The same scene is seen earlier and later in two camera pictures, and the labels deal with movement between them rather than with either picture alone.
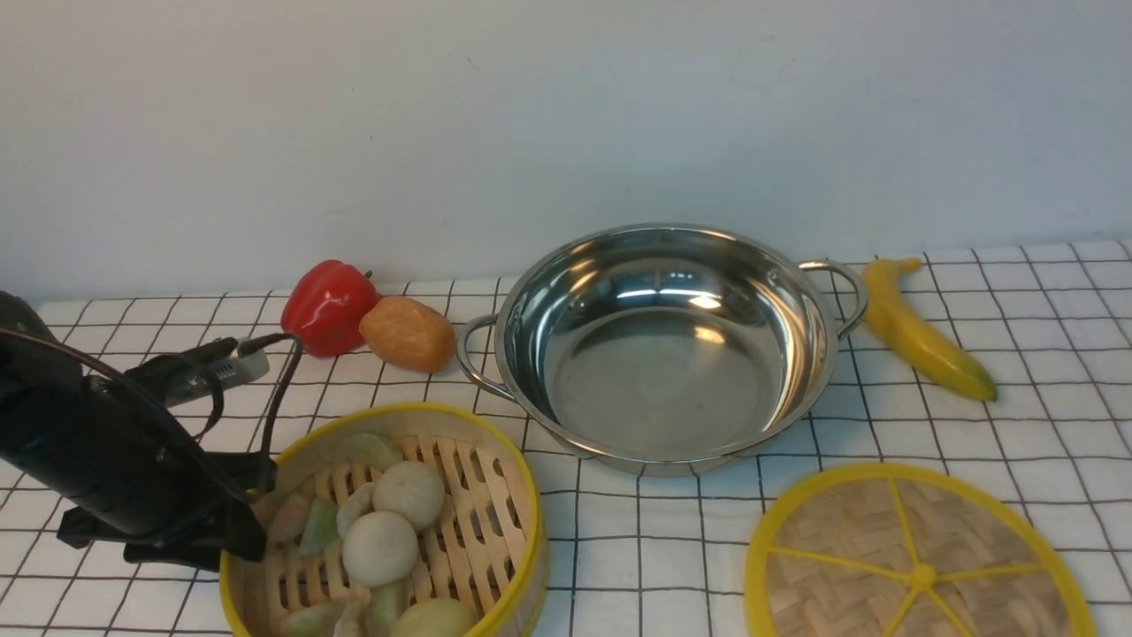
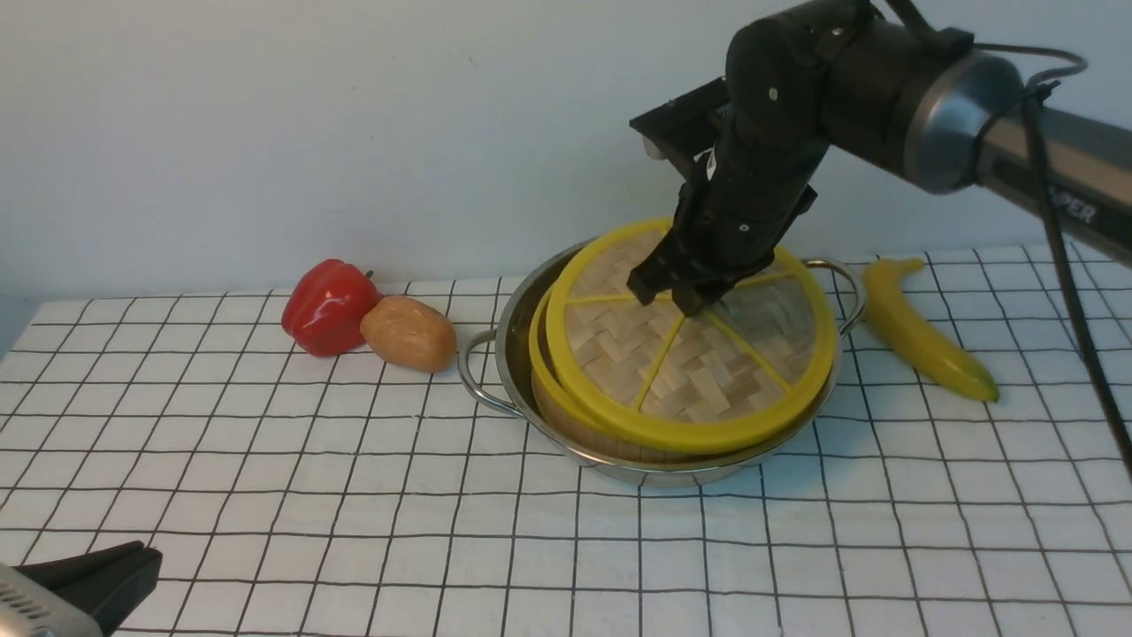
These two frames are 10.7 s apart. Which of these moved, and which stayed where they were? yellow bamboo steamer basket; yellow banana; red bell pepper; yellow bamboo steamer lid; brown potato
Moved: yellow bamboo steamer basket; yellow bamboo steamer lid
Stayed: red bell pepper; yellow banana; brown potato
